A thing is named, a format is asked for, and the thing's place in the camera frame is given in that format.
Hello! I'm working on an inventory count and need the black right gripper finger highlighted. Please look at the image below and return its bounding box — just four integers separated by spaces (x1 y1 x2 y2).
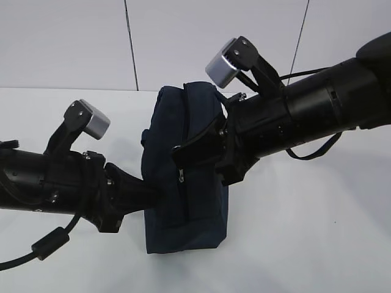
172 117 227 171

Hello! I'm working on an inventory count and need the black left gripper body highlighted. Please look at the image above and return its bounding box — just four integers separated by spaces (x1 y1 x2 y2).
42 150 125 234

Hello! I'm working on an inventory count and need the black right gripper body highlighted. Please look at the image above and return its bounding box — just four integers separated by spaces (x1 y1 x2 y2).
216 95 293 186

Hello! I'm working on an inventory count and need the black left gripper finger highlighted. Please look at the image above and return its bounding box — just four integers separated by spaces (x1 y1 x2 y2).
104 163 159 215

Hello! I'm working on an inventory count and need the navy blue lunch bag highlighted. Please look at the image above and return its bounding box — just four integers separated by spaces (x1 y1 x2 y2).
141 81 228 254

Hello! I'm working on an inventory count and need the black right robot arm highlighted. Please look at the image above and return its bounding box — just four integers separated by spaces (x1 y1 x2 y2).
172 34 390 186

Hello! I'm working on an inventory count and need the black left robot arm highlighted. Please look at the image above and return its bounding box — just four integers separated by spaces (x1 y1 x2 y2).
1 149 163 233

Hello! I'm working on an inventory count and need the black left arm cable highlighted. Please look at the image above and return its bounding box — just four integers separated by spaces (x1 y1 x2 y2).
0 161 89 272

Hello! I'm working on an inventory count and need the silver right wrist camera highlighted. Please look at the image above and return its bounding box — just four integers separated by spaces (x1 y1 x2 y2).
205 35 283 98

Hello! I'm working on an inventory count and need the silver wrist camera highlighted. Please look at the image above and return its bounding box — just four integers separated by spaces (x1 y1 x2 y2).
44 99 111 159
205 35 283 98

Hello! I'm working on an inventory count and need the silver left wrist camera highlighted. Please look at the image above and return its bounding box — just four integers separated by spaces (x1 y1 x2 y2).
44 99 111 159

